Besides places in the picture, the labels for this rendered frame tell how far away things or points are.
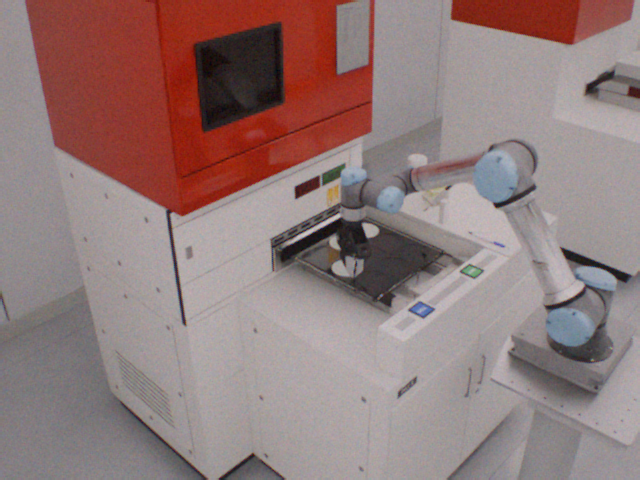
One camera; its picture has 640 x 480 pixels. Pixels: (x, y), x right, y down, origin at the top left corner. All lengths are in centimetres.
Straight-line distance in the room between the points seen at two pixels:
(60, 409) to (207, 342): 114
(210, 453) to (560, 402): 125
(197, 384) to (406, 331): 77
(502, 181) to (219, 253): 89
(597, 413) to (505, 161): 72
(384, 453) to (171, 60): 124
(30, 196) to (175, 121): 174
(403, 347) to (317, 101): 79
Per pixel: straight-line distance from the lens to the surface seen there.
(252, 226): 213
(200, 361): 224
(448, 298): 199
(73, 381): 330
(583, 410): 193
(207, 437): 247
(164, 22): 169
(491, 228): 235
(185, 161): 182
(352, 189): 196
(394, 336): 184
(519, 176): 169
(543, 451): 225
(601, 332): 198
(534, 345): 199
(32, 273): 357
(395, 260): 225
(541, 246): 173
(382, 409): 194
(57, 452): 301
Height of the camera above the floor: 212
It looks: 32 degrees down
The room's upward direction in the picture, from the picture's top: 1 degrees counter-clockwise
